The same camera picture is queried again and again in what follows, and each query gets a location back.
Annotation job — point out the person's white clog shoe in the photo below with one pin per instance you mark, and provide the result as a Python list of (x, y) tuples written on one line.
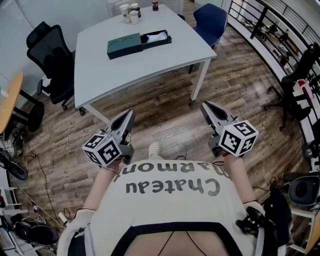
[(154, 148)]

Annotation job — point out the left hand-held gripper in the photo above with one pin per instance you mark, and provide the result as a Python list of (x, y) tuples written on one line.
[(105, 152)]

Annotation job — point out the grey black round device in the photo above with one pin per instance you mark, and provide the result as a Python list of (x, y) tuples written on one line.
[(302, 188)]

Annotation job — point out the person's white printed top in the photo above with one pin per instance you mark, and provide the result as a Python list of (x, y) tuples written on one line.
[(162, 210)]

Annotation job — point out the black bag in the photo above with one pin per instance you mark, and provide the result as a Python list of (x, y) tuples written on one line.
[(277, 215)]

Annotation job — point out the person's left forearm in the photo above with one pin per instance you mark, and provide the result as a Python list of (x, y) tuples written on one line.
[(100, 185)]

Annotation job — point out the dark cola bottle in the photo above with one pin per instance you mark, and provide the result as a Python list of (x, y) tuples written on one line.
[(155, 5)]

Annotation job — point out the round wooden side table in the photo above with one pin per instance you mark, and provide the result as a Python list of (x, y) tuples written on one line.
[(10, 100)]

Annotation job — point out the white paper cup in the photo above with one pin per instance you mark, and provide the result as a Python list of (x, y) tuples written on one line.
[(124, 12)]

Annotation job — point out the black metal railing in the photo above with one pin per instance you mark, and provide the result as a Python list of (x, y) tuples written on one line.
[(260, 18)]

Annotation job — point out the black office chair with headrest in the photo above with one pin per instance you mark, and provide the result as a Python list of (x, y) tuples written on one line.
[(297, 80)]

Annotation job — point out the white and blue pouch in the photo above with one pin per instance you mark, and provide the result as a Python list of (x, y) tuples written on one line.
[(155, 37)]

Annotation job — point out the black shoe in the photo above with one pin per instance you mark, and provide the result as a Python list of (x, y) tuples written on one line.
[(15, 170)]

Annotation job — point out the black mesh office chair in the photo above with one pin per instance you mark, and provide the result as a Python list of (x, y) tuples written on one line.
[(57, 65)]

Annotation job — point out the white power strip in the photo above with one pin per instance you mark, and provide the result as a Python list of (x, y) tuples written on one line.
[(63, 218)]

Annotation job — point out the person's right forearm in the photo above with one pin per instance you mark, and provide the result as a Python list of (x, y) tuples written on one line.
[(242, 180)]

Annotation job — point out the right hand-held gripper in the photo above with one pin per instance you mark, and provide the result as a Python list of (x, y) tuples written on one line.
[(237, 140)]

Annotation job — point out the black hip-mounted device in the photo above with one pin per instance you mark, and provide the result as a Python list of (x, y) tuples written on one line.
[(251, 221)]

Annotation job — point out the blue plastic chair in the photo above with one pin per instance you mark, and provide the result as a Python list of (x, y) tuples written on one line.
[(210, 22)]

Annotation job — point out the dark green sliding drawer box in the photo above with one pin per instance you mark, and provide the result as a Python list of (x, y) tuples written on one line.
[(125, 46)]

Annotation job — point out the dark jar with white lid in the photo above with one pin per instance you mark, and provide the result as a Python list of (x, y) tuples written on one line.
[(136, 8)]

